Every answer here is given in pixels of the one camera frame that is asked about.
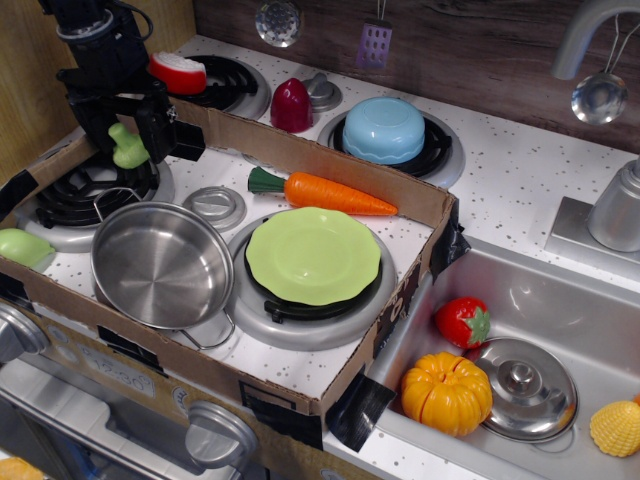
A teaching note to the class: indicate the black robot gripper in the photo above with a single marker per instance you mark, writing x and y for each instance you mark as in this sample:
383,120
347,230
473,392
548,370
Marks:
111,77

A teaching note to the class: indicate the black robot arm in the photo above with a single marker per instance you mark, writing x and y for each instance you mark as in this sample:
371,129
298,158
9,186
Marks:
111,77

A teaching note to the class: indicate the stainless steel pot lid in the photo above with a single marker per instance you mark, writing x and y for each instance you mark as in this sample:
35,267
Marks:
535,399

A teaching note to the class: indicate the black front left burner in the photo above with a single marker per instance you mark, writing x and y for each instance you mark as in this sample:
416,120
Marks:
92,191

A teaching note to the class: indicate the black burner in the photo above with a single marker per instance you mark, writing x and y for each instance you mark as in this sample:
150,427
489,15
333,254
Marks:
92,191
228,82
320,300
441,160

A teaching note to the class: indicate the black rear left burner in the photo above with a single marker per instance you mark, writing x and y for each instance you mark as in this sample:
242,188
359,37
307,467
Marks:
228,82

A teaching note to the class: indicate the silver stovetop knob centre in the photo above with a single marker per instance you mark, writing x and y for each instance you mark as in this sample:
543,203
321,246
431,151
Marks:
223,208

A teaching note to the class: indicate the silver stovetop knob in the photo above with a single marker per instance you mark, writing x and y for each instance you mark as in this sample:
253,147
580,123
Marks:
324,94
223,208

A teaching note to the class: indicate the dark red toy beet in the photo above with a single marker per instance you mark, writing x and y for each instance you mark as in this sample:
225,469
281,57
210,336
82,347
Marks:
291,108

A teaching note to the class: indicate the light green toy pear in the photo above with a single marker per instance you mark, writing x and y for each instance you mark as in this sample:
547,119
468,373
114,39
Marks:
24,248

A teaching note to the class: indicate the hanging silver skimmer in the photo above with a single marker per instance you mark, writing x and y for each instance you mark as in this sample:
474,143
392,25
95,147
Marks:
279,23

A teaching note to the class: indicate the orange toy carrot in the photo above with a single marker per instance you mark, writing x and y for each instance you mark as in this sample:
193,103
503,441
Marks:
306,190

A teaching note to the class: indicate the silver stovetop knob rear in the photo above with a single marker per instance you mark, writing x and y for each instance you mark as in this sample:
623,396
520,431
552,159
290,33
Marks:
324,94

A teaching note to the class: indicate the brown cardboard fence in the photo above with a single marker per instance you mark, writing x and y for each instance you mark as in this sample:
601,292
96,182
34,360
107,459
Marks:
282,409

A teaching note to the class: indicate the light green plastic plate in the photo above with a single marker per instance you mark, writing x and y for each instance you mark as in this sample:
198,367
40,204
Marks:
312,255

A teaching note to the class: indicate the silver stove knob left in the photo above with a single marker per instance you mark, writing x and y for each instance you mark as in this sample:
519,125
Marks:
19,335

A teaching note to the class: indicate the silver stove knob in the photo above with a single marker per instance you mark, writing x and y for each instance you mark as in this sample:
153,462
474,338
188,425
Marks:
217,438
19,335

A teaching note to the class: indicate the black front right burner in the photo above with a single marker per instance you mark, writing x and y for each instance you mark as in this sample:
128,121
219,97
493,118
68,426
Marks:
320,300

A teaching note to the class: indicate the light blue plastic bowl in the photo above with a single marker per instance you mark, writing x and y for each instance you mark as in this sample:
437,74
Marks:
384,130

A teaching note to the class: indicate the hanging purple spatula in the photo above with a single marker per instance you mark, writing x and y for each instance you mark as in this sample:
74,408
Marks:
375,39

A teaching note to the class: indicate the black rear right burner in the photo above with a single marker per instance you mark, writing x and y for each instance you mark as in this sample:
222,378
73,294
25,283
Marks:
441,160

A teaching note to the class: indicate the silver stove knob front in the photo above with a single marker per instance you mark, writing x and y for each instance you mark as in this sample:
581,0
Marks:
217,438

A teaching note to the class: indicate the yellow toy bottom left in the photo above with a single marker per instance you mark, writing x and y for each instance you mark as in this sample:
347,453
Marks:
15,468

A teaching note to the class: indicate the red toy strawberry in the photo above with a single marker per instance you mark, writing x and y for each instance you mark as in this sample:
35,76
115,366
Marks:
464,322

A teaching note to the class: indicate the orange toy pumpkin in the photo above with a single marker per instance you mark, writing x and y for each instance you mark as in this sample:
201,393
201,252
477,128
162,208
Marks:
448,393

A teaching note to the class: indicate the hanging silver ladle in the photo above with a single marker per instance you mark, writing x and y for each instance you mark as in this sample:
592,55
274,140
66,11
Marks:
602,97

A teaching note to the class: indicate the silver toy faucet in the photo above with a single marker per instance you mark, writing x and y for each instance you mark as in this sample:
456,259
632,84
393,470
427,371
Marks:
604,235

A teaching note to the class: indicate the silver toy sink basin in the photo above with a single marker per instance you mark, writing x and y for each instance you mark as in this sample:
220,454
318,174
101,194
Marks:
561,346

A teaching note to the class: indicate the yellow toy corn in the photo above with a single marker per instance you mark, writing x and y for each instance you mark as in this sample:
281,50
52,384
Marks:
615,428

